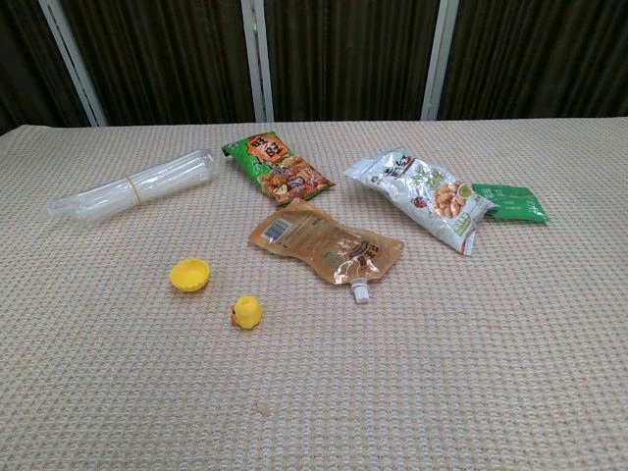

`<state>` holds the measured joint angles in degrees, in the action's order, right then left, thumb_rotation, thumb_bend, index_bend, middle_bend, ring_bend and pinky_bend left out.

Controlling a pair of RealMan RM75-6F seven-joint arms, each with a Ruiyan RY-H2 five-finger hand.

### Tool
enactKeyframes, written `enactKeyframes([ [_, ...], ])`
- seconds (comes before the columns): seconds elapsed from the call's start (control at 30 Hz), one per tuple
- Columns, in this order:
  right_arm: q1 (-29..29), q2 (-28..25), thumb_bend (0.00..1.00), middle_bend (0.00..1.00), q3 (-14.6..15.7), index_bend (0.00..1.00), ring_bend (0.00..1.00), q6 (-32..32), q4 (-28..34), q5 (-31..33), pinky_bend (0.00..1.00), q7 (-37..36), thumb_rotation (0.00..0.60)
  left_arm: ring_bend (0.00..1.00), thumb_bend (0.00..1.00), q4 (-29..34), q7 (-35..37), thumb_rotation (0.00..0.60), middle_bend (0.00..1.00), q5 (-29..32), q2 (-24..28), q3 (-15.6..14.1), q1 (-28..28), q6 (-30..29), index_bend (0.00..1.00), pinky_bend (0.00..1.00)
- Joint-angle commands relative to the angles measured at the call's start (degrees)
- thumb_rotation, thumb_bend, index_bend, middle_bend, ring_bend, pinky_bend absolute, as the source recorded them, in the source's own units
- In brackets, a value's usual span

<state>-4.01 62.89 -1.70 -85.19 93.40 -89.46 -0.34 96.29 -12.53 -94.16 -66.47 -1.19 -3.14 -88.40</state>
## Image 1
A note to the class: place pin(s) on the dark curtain panel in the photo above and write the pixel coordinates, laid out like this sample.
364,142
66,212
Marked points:
348,59
167,59
539,59
24,64

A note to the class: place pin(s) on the white frame post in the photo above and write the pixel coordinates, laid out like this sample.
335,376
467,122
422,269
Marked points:
439,59
257,59
73,64

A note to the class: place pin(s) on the clear plastic bag roll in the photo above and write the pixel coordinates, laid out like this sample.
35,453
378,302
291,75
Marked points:
113,189

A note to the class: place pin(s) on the yellow rubber band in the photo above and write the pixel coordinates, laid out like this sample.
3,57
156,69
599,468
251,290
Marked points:
135,189

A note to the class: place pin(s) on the brown spout pouch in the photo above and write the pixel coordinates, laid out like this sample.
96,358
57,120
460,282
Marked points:
319,240

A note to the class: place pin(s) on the beige woven tablecloth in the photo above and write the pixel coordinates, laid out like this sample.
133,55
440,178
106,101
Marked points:
314,382

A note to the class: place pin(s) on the green sachet packet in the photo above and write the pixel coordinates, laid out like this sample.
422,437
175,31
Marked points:
515,203

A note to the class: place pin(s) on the yellow round plastic cap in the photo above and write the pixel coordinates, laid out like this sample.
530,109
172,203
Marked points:
190,277

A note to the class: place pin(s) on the green rice cracker snack bag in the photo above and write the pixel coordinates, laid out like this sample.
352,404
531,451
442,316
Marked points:
279,172

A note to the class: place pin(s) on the white snack bag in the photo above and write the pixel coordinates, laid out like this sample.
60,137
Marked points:
432,196

